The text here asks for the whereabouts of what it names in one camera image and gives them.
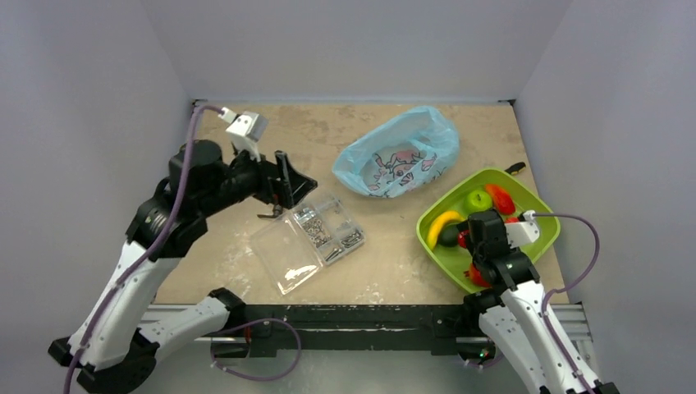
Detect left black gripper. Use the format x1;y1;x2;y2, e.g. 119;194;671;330
199;137;316;216

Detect green fake apple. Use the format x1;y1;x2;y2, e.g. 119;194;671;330
464;189;493;213

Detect red orange fake fruit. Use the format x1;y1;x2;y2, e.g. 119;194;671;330
483;184;516;216

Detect dark green fake avocado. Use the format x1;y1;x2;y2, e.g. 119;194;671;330
437;224;467;247

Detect yellow fake banana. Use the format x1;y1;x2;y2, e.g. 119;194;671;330
426;210;465;250

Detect red fake apple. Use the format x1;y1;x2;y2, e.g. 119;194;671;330
465;263;491;288

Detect light blue plastic bag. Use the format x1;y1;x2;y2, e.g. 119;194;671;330
332;106;460;199

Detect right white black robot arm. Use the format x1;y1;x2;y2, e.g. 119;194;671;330
460;209;619;393

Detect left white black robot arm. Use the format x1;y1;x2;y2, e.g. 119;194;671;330
48;140;318;393

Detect black metal clamp tool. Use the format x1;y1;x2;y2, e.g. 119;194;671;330
257;204;287;220

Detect lime green plastic tray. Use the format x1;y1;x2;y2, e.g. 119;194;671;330
415;167;551;293

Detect clear plastic screw box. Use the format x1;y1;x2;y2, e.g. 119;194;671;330
250;191;365;296

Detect black yellow screwdriver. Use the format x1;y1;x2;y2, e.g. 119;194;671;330
505;162;527;176

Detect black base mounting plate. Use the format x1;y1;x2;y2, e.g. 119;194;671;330
191;304;515;360

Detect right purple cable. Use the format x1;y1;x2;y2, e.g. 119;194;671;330
465;212;602;394

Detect purple cable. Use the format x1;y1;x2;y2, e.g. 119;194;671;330
465;212;602;394
62;104;302;394

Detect aluminium front rail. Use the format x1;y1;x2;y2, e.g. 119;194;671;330
140;304;593;341

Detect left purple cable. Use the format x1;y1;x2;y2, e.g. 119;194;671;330
62;104;302;394

